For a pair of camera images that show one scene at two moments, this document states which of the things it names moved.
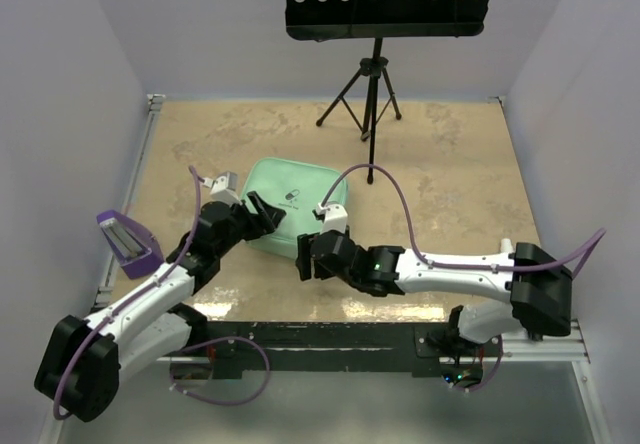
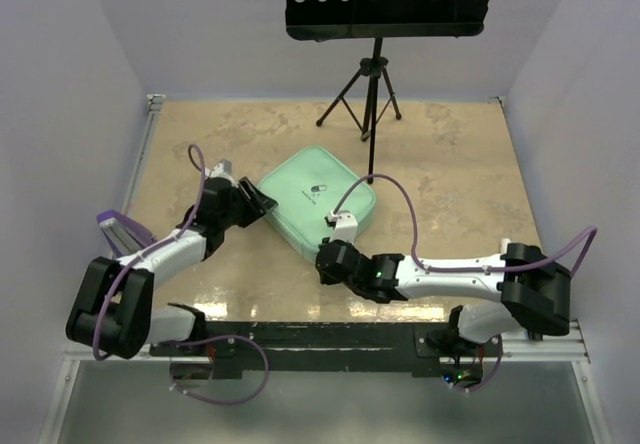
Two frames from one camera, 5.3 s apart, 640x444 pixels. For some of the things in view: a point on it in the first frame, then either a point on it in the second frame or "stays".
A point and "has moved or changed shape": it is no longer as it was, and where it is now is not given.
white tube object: [506, 246] stays
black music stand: [376, 1] stays
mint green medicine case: [296, 189] has moved or changed shape
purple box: [137, 249] stays
